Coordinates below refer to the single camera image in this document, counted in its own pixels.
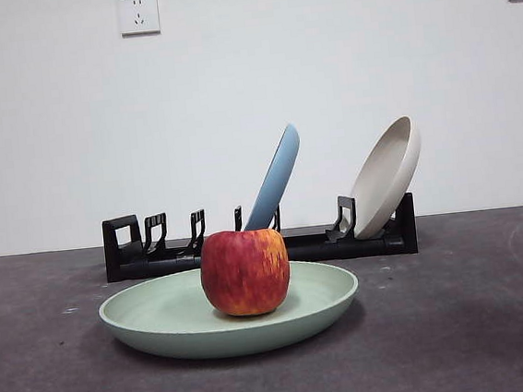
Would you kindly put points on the red apple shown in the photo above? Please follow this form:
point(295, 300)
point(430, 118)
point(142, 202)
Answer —
point(245, 271)

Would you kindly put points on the black plate rack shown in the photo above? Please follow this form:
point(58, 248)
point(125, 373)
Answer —
point(387, 246)

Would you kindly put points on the cream white plate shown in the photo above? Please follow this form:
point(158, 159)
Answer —
point(389, 174)

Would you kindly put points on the blue plate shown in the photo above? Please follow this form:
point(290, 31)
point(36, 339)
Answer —
point(278, 180)

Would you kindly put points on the green plate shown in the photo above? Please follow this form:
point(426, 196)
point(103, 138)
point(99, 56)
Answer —
point(163, 326)

